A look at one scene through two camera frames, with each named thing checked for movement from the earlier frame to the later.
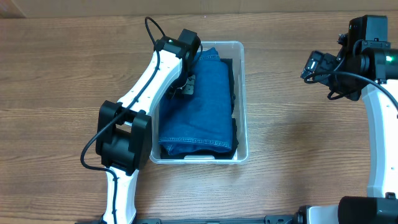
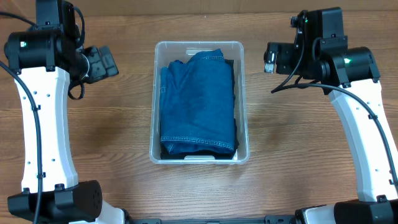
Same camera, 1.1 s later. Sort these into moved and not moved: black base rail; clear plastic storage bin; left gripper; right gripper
Moved: left gripper; right gripper
Not moved: black base rail; clear plastic storage bin
